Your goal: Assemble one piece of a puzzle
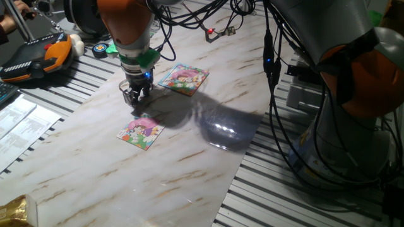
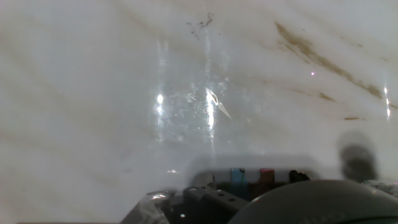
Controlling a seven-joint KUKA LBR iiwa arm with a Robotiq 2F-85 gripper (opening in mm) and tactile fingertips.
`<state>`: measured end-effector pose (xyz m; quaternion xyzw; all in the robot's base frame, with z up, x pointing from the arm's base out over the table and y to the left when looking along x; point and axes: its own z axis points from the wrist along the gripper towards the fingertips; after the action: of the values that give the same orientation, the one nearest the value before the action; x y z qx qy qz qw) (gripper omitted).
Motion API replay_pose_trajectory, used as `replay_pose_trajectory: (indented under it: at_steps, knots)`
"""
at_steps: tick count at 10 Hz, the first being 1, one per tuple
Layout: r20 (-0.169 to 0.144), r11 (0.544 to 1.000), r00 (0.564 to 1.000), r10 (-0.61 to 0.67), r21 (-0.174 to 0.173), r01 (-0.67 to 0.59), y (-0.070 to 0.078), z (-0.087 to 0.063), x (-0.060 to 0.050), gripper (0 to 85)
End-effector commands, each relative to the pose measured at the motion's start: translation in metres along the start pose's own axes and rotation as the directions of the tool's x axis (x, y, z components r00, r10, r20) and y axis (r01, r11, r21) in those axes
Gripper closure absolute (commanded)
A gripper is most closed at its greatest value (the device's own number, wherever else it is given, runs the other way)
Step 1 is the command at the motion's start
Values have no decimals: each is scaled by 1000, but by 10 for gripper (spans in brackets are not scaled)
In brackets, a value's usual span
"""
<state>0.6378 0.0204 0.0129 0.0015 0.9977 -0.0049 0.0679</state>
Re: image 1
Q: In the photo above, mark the person's bare hand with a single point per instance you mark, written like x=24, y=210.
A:
x=6, y=23

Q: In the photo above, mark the small white carton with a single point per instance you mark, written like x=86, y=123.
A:
x=32, y=211

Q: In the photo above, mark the thin grey metal bar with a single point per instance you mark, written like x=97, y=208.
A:
x=50, y=20

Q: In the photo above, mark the black puck with blue sticker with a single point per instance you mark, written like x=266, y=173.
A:
x=99, y=51

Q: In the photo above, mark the black filament spool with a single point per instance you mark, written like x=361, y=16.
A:
x=85, y=15

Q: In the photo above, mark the colourful cartoon jigsaw puzzle board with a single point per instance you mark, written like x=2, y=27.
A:
x=141, y=132
x=183, y=79

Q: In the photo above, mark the printed white paper sheet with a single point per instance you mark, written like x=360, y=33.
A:
x=28, y=135
x=14, y=115

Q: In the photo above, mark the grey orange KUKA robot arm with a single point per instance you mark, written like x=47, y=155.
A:
x=126, y=19

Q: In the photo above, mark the orange black teach pendant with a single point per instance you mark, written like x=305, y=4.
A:
x=34, y=60

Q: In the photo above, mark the thick grey metal bar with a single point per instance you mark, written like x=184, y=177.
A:
x=22, y=26

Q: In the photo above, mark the forearm in maroon sleeve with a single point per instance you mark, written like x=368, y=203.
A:
x=3, y=34

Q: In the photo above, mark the green cloth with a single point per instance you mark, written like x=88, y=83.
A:
x=375, y=18

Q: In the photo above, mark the black metal bar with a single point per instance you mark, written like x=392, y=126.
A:
x=303, y=71

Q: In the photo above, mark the gold foil bag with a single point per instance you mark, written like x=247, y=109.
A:
x=12, y=212

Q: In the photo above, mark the green printed wrist mount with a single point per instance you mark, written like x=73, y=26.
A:
x=148, y=60

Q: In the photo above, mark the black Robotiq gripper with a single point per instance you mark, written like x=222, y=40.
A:
x=140, y=82

